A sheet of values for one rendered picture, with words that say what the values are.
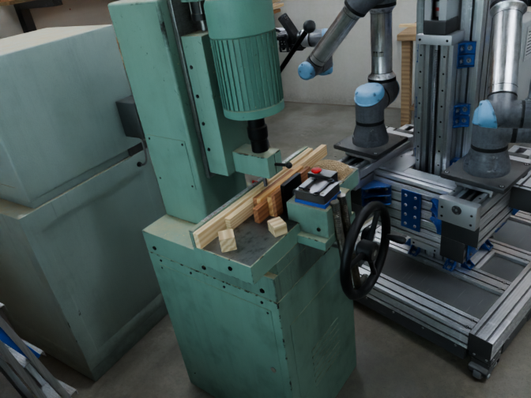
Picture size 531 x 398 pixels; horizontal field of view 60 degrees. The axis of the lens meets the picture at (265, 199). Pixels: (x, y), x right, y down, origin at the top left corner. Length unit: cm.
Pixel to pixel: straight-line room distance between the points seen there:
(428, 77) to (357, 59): 297
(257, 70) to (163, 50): 29
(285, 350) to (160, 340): 102
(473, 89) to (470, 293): 85
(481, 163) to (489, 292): 68
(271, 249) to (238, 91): 43
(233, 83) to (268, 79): 9
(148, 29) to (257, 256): 69
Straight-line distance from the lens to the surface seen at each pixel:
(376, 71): 201
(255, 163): 136
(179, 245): 152
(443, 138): 188
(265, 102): 124
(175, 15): 134
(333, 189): 127
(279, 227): 126
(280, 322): 140
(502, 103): 140
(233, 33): 120
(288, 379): 159
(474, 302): 212
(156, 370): 226
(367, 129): 193
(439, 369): 212
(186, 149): 143
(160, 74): 139
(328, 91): 502
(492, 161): 171
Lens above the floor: 161
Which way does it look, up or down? 29 degrees down
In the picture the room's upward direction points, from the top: 9 degrees counter-clockwise
